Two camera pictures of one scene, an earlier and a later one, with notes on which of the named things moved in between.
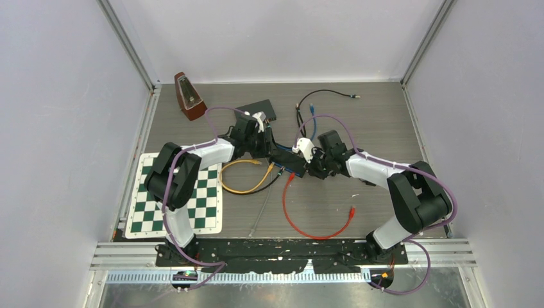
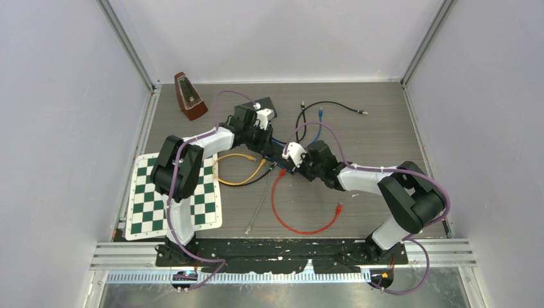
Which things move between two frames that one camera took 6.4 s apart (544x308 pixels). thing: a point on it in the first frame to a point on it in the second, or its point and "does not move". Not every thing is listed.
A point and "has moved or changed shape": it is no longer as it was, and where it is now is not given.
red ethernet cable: x=351 y=215 to x=340 y=210
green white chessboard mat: x=145 y=217 does not move
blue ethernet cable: x=290 y=148 has moved or changed shape
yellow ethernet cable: x=256 y=162 to x=251 y=156
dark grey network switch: x=263 y=106 does not move
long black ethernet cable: x=303 y=130 to x=297 y=140
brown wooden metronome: x=190 y=102 does not move
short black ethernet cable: x=277 y=177 to x=260 y=179
